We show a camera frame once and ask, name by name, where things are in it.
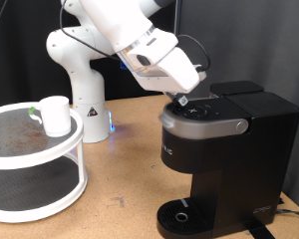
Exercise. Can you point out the white two-tier turntable stand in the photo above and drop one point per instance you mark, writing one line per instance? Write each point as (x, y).
(36, 161)

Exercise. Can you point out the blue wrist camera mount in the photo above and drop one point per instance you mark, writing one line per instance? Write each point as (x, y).
(124, 65)

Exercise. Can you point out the white mug with green tape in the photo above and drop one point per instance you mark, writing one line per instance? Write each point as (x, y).
(56, 116)

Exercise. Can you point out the black tape strip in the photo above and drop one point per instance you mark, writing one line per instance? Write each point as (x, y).
(260, 232)

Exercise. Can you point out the black drip tray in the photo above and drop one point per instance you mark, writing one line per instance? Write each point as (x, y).
(196, 219)

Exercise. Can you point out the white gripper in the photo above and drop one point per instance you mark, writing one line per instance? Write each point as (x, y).
(176, 73)

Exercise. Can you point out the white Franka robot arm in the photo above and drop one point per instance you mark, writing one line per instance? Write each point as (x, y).
(86, 86)

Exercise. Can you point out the black Keurig coffee machine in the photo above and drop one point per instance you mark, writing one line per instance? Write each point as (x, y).
(249, 166)

